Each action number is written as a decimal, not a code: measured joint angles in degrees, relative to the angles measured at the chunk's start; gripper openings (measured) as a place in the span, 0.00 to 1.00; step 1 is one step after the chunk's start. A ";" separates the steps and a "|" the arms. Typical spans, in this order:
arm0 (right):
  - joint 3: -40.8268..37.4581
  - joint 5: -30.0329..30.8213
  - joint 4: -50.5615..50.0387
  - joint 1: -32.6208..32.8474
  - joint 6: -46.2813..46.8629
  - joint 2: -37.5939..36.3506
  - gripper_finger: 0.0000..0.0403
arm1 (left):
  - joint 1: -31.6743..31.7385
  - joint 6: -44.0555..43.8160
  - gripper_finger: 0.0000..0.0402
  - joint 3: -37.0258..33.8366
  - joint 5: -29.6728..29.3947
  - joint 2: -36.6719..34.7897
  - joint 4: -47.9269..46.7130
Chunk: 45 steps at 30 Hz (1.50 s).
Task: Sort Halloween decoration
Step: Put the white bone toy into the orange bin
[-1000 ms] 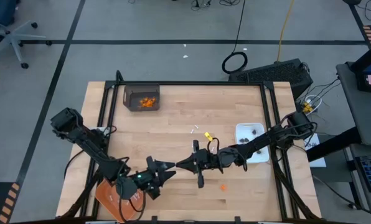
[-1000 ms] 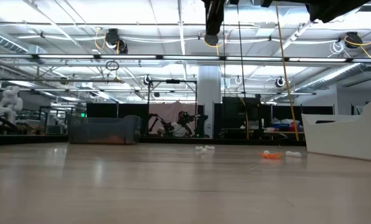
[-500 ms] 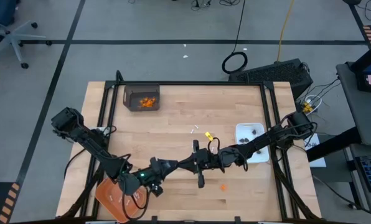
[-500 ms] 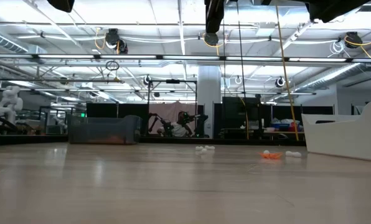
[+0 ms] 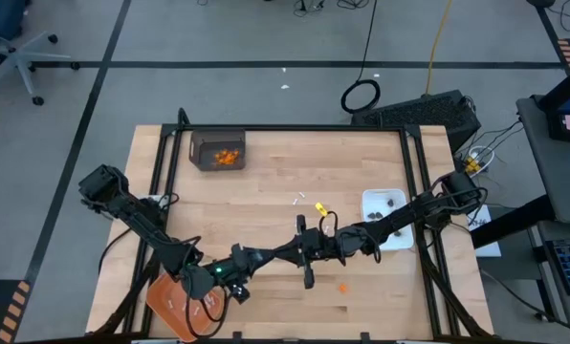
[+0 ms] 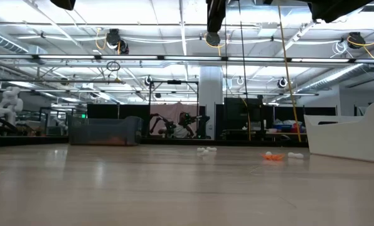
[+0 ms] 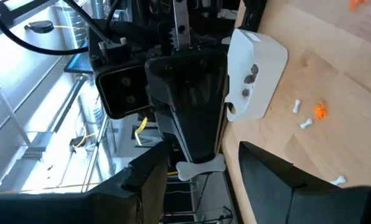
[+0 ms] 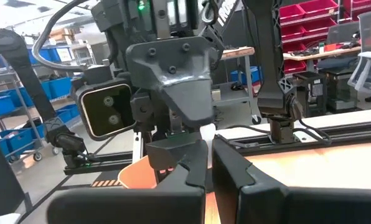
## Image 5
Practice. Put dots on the yellow connector plug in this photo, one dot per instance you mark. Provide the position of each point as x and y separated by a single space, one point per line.
471 165

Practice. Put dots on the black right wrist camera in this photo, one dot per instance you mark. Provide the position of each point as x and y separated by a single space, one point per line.
357 241

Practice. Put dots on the orange plastic tray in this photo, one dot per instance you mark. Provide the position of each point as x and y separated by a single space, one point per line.
170 320

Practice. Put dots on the grey office chair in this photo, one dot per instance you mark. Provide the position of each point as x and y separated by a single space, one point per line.
19 59

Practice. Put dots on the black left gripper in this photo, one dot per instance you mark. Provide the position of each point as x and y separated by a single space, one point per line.
237 272

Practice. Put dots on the black table frame rail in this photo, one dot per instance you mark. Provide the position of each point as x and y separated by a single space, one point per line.
290 128
411 167
170 157

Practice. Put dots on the dark grey plastic bin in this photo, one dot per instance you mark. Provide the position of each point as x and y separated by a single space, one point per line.
206 148

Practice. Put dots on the black computer tower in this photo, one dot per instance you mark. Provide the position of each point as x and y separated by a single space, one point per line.
416 114

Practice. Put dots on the small yellow tag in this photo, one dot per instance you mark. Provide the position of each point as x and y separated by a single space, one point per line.
321 208

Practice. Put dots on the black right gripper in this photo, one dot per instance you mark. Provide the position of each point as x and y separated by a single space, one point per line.
321 246

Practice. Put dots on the white plastic bin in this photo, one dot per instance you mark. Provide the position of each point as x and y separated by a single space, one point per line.
376 198

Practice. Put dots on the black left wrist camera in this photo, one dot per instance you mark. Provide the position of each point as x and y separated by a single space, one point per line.
198 282

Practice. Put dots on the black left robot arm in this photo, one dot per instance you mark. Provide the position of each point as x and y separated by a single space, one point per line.
137 215

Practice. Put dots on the black laptop screen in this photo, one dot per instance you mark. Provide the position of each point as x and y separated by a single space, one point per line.
569 110

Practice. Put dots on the grey side desk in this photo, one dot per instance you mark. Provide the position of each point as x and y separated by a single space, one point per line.
557 181

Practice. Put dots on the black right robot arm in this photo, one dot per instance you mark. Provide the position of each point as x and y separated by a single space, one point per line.
409 212

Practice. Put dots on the white paper sheet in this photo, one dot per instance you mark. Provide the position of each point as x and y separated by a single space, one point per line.
486 236

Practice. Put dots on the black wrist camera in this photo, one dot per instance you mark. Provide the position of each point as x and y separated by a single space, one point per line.
198 282
357 241

